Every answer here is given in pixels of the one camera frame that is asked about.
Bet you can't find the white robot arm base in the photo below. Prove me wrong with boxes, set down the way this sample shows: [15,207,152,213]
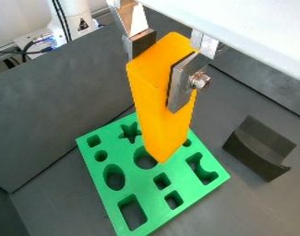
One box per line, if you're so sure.
[14,0,98,51]

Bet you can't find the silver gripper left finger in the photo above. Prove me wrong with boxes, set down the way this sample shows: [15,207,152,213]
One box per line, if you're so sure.
[106,0,157,60]

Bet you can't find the green shape sorter board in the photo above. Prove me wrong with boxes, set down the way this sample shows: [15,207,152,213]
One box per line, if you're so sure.
[75,114,229,236]

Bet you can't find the dark grey bin wall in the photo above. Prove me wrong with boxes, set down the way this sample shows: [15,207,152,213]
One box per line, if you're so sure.
[0,24,133,193]

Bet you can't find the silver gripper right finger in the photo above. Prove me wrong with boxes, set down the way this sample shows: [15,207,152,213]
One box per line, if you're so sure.
[166,29,218,113]

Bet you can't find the dark grey curved block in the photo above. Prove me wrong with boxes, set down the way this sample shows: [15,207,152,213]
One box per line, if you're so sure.
[223,116,296,182]

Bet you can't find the black cable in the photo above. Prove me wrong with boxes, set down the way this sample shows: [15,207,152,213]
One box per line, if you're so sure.
[0,40,45,64]

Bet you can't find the orange rectangular block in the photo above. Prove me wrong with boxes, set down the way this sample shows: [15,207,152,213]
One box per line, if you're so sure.
[126,32,197,163]

